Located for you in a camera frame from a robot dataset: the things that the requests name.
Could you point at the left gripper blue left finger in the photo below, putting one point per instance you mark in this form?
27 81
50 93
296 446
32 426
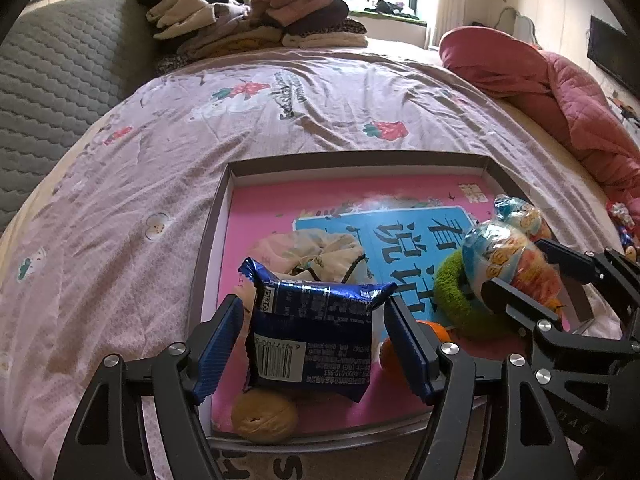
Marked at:
106 438

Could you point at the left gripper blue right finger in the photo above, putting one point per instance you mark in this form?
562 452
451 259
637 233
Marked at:
446 378

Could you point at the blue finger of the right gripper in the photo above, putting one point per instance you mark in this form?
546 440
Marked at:
521 313
582 266

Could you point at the toy egg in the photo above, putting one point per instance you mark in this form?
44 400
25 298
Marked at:
522 215
494 249

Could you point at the blue cookie packet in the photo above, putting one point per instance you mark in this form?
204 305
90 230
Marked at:
311 335

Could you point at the brown walnut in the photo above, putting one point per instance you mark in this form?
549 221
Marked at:
263 416

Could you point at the beige drawstring pouch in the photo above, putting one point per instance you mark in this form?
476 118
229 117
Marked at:
313 255

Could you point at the small clown doll toy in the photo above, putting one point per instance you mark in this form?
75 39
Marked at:
624 225

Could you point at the pink strawberry bed sheet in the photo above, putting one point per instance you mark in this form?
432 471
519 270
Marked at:
100 258

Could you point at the red quilted blanket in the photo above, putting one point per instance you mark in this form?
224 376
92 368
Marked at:
558 95

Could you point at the black flat television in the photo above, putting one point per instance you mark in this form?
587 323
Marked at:
614 53

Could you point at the grey quilted headboard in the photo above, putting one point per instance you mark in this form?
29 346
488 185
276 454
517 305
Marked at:
63 67

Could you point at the pile of folded clothes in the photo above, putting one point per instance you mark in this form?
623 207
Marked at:
188 31

